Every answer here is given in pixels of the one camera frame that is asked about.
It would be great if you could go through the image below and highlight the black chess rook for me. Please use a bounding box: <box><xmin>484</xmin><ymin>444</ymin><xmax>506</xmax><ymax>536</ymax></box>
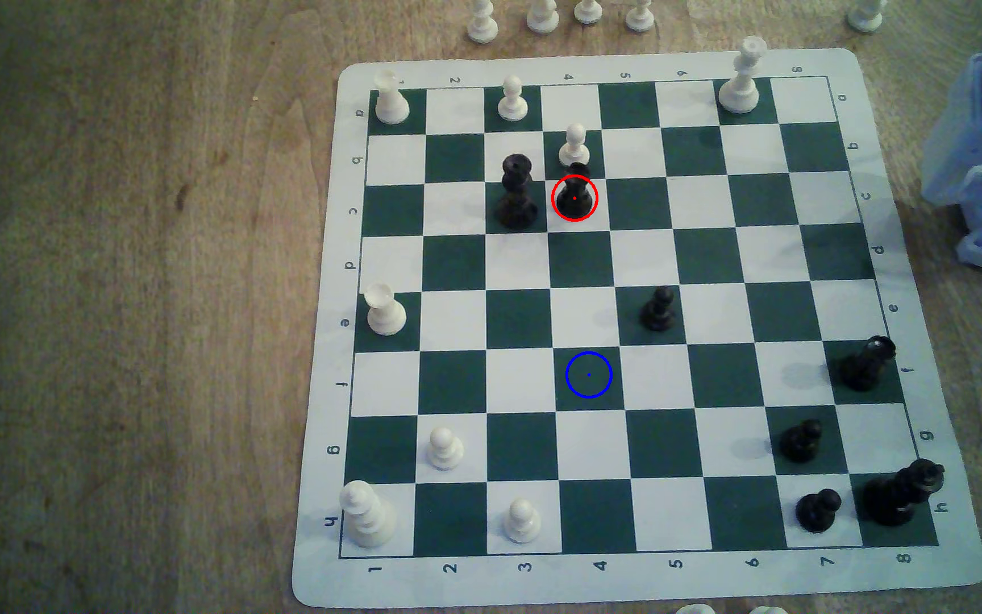
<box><xmin>556</xmin><ymin>162</ymin><xmax>596</xmax><ymax>219</ymax></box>

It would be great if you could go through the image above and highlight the white chess bishop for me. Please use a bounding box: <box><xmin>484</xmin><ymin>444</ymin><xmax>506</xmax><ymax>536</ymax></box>
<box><xmin>339</xmin><ymin>480</ymin><xmax>398</xmax><ymax>549</ymax></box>

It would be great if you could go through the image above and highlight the black chess queen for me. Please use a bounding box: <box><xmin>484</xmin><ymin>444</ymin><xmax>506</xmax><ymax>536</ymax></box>
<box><xmin>495</xmin><ymin>153</ymin><xmax>540</xmax><ymax>231</ymax></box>

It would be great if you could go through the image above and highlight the green and white chess mat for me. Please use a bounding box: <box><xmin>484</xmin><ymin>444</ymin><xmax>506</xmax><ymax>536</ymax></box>
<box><xmin>290</xmin><ymin>47</ymin><xmax>982</xmax><ymax>610</ymax></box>

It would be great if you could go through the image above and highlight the black chess pawn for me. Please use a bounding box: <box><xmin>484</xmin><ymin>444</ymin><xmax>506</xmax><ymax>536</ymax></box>
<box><xmin>778</xmin><ymin>418</ymin><xmax>825</xmax><ymax>465</ymax></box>
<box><xmin>639</xmin><ymin>285</ymin><xmax>680</xmax><ymax>334</ymax></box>
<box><xmin>795</xmin><ymin>488</ymin><xmax>843</xmax><ymax>534</ymax></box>

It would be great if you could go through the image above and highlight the white chess king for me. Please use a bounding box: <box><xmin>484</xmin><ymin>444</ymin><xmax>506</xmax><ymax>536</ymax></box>
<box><xmin>718</xmin><ymin>36</ymin><xmax>770</xmax><ymax>114</ymax></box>

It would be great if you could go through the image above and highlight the black chess king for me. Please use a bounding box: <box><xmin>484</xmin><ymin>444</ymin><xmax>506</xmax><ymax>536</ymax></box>
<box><xmin>862</xmin><ymin>458</ymin><xmax>946</xmax><ymax>527</ymax></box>

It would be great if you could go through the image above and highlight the black chess bishop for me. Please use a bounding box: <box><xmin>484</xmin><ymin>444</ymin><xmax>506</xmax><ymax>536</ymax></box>
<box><xmin>836</xmin><ymin>335</ymin><xmax>898</xmax><ymax>393</ymax></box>

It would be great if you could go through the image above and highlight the white chess rook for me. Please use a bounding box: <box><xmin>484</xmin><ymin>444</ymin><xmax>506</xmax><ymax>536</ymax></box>
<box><xmin>365</xmin><ymin>283</ymin><xmax>407</xmax><ymax>336</ymax></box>
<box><xmin>372</xmin><ymin>68</ymin><xmax>412</xmax><ymax>126</ymax></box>

